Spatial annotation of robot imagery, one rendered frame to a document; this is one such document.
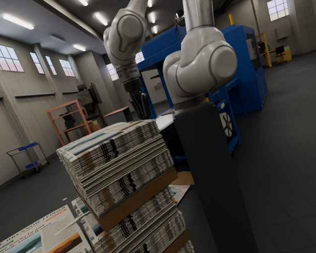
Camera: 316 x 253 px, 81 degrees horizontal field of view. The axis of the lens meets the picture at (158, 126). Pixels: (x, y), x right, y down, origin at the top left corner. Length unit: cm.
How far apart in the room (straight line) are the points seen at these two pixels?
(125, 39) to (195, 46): 23
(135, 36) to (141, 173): 41
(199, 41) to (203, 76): 11
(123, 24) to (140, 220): 58
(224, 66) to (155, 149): 34
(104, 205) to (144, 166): 16
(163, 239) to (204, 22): 74
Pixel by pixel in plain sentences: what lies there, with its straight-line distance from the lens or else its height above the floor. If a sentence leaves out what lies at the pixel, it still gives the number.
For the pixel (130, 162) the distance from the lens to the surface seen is 56.
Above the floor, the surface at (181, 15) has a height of 176.
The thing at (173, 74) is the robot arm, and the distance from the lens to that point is 81.
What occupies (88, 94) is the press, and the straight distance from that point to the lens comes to 1066.
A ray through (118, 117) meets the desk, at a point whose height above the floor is 62.
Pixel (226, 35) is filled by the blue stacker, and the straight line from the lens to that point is 446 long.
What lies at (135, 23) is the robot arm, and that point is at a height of 134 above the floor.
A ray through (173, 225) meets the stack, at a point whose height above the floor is 70.
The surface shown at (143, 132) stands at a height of 104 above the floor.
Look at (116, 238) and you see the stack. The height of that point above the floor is 80.
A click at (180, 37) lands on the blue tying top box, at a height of 161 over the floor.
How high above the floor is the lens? 115
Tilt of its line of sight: 11 degrees down
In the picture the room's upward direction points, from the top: 20 degrees counter-clockwise
